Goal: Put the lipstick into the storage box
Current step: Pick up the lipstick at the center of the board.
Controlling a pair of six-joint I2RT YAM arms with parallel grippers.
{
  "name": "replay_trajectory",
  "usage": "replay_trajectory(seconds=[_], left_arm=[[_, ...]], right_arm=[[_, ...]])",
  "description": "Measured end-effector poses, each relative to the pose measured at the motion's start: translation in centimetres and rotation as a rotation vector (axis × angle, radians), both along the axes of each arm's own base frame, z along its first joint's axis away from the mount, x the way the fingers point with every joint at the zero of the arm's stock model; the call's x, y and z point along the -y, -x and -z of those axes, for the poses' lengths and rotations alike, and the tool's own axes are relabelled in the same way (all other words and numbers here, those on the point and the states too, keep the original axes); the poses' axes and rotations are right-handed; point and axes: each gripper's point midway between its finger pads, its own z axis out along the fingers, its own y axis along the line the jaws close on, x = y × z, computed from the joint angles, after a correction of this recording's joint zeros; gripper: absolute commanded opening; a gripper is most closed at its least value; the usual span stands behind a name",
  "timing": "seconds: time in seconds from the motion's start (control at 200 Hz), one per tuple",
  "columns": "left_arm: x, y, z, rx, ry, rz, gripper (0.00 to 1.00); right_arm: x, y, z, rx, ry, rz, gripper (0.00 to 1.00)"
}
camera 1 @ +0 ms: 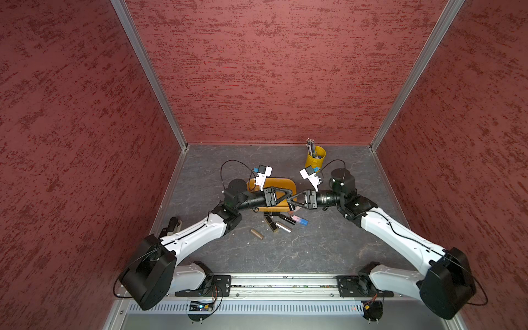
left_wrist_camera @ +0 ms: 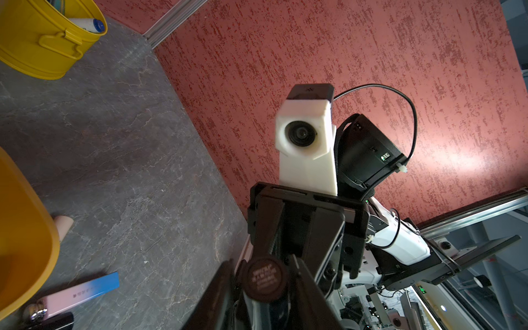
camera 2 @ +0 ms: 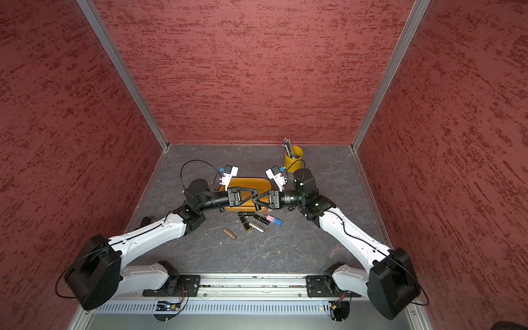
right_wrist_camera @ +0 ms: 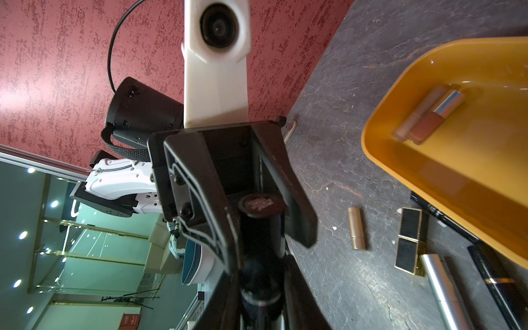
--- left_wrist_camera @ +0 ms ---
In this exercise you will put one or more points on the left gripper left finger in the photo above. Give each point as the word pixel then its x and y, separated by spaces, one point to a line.
pixel 217 306

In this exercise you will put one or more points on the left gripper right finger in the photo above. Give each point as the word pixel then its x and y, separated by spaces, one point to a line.
pixel 309 309

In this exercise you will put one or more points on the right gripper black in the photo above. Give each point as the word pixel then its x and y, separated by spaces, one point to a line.
pixel 327 232

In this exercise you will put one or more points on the black round lipstick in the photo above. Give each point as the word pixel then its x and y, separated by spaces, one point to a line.
pixel 264 282

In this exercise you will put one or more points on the pink blue gradient lipstick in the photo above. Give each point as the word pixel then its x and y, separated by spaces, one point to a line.
pixel 62 301

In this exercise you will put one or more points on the pale pink lip gloss tube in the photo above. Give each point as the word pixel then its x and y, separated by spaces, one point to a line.
pixel 63 225

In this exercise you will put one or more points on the yellow storage tray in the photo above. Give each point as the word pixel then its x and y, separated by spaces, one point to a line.
pixel 29 239

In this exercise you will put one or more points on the black gold-band lipstick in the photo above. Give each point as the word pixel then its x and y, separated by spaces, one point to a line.
pixel 60 322

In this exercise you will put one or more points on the pens in bucket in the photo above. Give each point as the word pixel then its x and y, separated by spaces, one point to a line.
pixel 91 25

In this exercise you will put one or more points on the yellow pen bucket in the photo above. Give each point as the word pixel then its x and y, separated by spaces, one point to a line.
pixel 37 40

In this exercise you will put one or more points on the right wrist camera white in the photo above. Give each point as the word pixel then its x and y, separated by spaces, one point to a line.
pixel 305 138

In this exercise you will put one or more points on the right corner aluminium post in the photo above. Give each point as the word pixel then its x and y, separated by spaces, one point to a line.
pixel 170 21

